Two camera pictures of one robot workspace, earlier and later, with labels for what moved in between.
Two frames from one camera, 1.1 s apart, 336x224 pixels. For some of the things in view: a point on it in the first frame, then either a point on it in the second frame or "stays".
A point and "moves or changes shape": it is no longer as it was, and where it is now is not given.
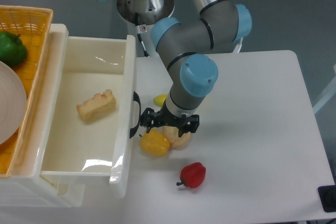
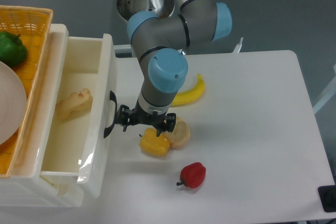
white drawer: x=92 y=109 moves or changes shape
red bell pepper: x=192 y=176 stays
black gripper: x=166 y=117 to x=163 y=122
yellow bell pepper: x=154 y=143 stays
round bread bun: x=176 y=142 stays
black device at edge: x=327 y=195 stays
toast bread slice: x=92 y=109 to x=75 y=105
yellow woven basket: x=32 y=25 stays
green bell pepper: x=12 y=51 stays
